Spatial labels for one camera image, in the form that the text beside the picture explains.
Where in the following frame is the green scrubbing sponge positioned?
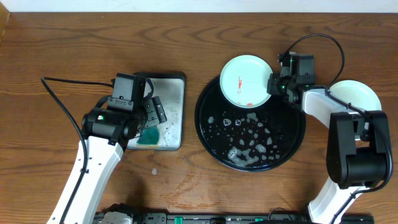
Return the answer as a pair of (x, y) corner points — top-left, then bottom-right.
(137, 126), (160, 145)

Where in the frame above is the mint plate with red stain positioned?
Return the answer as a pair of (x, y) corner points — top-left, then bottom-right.
(220, 55), (273, 108)

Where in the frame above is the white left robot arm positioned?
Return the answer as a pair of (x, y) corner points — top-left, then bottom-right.
(48, 96), (167, 223)

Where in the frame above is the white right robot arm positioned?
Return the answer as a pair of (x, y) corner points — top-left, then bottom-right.
(267, 73), (394, 223)

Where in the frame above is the black round tray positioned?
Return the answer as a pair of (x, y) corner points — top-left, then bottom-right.
(195, 77), (306, 172)

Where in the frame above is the black rectangular soapy tray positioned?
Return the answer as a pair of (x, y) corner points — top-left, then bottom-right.
(127, 72), (185, 151)

